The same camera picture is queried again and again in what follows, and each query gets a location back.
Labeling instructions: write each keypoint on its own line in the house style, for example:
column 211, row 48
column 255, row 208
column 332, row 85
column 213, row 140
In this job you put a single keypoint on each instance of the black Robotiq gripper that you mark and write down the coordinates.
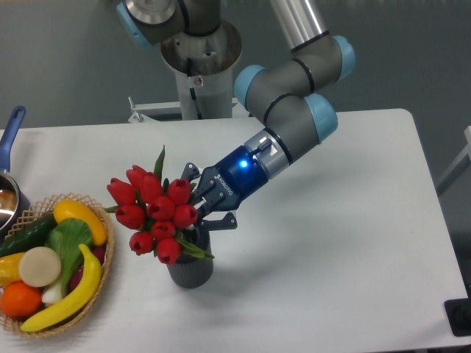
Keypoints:
column 223, row 186

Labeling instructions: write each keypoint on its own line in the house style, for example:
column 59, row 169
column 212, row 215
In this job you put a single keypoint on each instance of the red tulip bouquet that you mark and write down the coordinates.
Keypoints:
column 160, row 212

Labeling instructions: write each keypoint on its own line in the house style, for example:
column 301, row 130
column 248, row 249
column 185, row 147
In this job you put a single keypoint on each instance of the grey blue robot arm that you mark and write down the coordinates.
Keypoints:
column 285, row 100

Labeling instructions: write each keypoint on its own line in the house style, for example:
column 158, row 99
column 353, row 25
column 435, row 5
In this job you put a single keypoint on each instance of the dark grey ribbed vase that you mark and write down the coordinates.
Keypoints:
column 189, row 271

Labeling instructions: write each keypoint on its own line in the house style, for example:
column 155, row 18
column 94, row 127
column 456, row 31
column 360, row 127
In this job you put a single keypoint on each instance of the purple red vegetable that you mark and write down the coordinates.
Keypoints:
column 99, row 252

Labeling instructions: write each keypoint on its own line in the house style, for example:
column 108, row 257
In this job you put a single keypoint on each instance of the yellow banana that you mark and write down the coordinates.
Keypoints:
column 74, row 301

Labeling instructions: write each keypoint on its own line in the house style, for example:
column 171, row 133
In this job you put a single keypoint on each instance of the green bok choy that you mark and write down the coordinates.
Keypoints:
column 64, row 240

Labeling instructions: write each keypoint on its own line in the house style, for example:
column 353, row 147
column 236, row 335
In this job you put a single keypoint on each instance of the woven wicker basket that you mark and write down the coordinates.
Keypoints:
column 39, row 210

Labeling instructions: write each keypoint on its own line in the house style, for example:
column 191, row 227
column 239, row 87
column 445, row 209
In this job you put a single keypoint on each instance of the green cucumber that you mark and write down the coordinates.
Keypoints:
column 30, row 236

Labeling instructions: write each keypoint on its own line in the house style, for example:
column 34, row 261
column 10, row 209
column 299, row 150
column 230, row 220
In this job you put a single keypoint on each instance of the beige round slice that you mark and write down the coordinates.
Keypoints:
column 39, row 267

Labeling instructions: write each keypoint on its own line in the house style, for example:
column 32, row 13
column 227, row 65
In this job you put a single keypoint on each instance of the yellow pepper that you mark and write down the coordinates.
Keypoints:
column 9, row 266

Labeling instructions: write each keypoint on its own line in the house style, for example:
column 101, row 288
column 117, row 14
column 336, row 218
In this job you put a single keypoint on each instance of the orange fruit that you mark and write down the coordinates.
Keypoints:
column 20, row 300

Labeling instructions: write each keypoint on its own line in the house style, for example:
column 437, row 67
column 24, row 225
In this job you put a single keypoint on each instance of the black device at edge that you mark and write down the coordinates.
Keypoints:
column 458, row 315

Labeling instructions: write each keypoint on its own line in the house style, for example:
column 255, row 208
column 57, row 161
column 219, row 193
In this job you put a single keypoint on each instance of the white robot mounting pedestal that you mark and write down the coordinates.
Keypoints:
column 203, row 70

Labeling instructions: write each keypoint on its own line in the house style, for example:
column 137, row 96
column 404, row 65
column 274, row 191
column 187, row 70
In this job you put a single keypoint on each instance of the blue handled saucepan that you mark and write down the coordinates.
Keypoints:
column 13, row 201

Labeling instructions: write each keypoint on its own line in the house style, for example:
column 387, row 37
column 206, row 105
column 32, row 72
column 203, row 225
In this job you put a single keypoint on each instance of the white frame at right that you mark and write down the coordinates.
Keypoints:
column 456, row 168

